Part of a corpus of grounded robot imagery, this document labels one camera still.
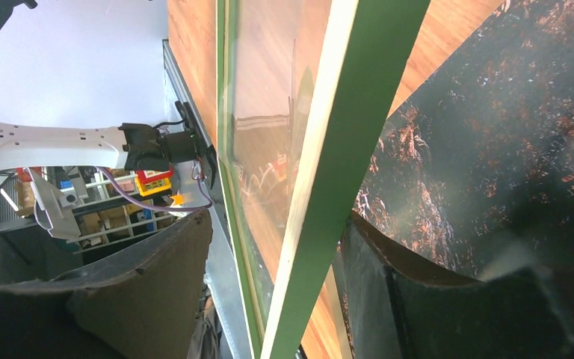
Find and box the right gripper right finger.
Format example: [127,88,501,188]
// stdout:
[341,213,574,358]

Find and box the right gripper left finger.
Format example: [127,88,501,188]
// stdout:
[0,209,213,358]

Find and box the autumn forest photo board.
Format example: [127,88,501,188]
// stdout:
[355,1,574,279]

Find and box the wooden picture frame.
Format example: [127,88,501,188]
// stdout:
[215,1,429,358]

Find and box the clear acrylic sheet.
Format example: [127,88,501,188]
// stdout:
[227,0,333,318]

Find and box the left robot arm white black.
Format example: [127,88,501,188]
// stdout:
[0,1,197,171]

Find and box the white shelving unit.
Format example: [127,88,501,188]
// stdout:
[15,172,175,253]

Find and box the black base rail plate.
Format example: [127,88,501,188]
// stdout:
[174,101,218,190]

